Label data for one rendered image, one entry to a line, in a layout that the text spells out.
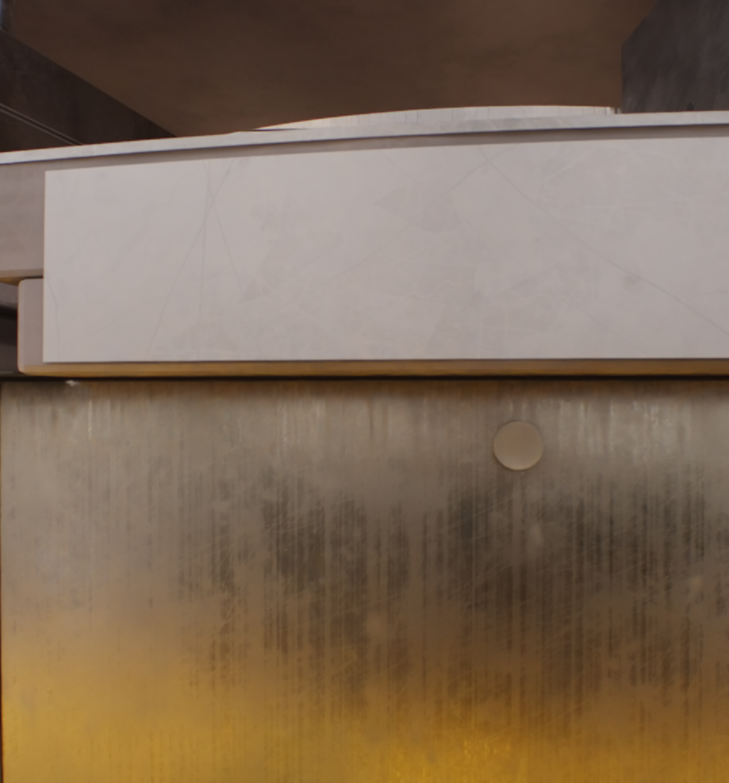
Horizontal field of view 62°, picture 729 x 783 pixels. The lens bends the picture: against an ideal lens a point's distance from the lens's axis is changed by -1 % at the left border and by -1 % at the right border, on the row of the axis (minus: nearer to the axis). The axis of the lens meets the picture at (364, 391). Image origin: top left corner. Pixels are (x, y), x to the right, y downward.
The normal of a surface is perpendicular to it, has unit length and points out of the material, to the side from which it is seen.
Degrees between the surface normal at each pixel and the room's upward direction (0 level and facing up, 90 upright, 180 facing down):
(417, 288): 90
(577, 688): 90
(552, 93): 180
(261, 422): 90
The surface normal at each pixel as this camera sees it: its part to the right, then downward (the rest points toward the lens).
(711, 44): -1.00, 0.00
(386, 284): -0.14, 0.00
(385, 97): 0.00, 1.00
